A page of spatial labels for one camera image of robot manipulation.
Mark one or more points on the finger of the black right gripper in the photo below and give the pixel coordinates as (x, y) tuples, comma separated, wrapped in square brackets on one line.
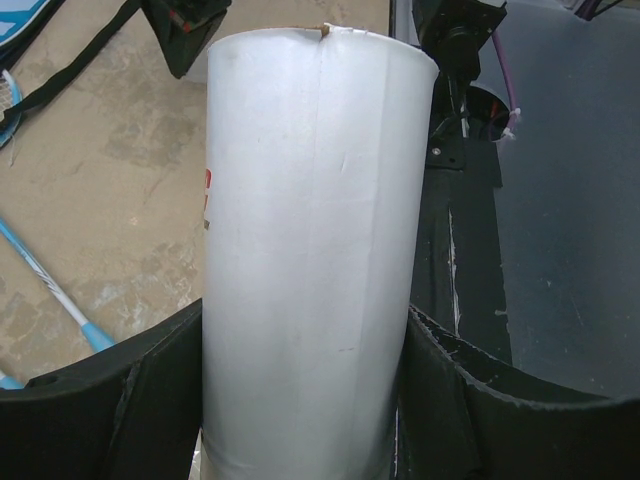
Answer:
[(183, 28)]

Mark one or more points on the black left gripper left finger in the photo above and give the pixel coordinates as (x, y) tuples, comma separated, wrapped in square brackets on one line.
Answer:
[(132, 411)]

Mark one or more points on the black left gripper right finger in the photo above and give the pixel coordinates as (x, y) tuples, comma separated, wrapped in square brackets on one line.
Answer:
[(464, 414)]

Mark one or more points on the white shuttlecock tube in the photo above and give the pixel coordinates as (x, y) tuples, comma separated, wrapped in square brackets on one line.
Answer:
[(316, 147)]

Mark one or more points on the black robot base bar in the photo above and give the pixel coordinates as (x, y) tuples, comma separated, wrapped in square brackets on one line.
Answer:
[(457, 278)]

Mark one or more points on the blue badminton racket left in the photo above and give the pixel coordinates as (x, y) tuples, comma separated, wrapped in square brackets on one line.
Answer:
[(97, 338)]

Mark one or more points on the blue badminton racket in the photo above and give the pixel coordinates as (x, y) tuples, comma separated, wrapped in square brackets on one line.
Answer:
[(97, 338), (10, 96)]

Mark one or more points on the blue badminton racket right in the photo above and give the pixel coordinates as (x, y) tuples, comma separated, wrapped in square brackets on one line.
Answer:
[(10, 96)]

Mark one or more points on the blue sport racket bag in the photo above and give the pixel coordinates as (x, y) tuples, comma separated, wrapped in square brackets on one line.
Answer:
[(73, 37)]

